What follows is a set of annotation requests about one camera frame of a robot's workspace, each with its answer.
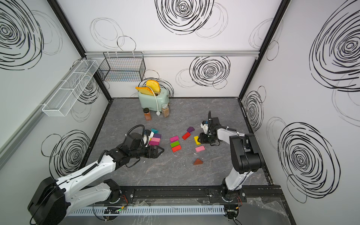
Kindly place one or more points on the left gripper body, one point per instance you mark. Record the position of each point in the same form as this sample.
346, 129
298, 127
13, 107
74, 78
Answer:
142, 151

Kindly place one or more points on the white wire shelf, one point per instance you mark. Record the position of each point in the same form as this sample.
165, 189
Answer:
79, 86

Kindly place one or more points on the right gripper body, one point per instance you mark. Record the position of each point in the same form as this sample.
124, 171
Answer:
207, 138

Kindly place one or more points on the light pink block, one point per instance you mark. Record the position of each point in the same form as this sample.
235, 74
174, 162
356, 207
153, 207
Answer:
200, 148
154, 139

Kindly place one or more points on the yellow toast slice back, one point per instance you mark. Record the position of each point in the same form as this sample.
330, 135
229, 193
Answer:
154, 85

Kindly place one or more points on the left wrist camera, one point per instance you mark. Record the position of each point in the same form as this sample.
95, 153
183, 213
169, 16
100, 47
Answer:
148, 135

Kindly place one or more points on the magenta block bottom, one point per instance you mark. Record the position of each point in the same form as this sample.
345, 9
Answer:
174, 139

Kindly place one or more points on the teal triangle block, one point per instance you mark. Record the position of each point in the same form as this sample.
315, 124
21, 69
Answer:
154, 131

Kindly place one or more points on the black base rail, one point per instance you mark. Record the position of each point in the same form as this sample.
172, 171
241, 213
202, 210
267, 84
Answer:
212, 194

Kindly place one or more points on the grey slotted cable duct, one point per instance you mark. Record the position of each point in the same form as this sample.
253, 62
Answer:
108, 211

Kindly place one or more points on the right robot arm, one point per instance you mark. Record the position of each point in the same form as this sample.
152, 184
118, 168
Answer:
245, 154

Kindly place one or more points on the red block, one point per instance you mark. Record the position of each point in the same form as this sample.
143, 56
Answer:
186, 136
176, 148

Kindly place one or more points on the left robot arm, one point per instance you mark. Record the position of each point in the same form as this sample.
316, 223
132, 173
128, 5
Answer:
55, 199

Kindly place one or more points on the black wire basket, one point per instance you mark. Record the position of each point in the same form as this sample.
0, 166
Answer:
122, 67

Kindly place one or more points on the magenta block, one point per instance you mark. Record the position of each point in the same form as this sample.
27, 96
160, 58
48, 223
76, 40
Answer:
153, 143
174, 139

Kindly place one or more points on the yellow toast slice front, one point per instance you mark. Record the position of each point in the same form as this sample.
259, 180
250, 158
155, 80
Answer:
145, 91

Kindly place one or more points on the mint green toaster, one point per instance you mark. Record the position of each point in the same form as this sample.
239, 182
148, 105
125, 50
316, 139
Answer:
154, 103

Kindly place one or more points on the green block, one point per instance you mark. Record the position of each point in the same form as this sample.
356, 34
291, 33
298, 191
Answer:
174, 144

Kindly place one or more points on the brown spice jar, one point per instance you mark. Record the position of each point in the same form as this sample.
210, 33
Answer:
147, 114

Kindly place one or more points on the brown triangle block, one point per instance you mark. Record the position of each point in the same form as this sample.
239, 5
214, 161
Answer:
198, 162

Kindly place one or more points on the yellow block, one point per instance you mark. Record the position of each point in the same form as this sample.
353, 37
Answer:
196, 139

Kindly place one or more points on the yellow toast slice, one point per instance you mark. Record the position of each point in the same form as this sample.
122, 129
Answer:
145, 91
154, 85

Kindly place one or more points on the purple block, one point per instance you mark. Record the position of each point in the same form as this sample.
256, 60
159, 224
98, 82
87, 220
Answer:
157, 135
190, 129

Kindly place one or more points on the beige spice jar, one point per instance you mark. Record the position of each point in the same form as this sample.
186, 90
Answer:
165, 110

